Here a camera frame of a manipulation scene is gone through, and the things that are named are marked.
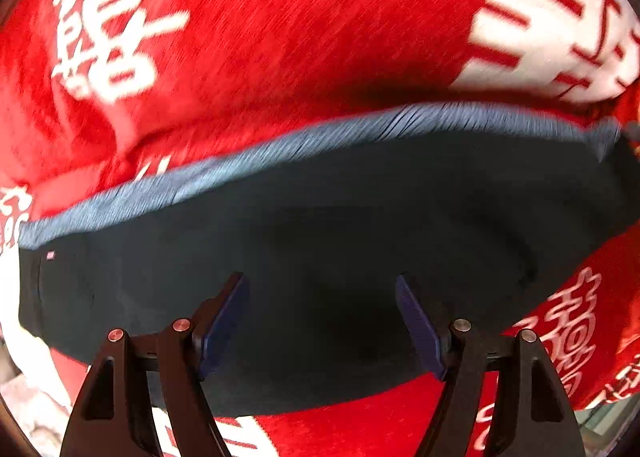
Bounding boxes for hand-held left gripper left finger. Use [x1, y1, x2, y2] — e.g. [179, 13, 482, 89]
[60, 272, 251, 457]

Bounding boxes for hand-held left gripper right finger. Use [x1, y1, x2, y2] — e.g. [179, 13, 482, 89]
[394, 273, 588, 457]

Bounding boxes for dark pants with patterned waistband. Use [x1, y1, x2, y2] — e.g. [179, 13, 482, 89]
[17, 102, 632, 419]

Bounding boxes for red printed blanket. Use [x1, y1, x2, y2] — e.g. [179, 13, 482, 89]
[0, 0, 640, 457]

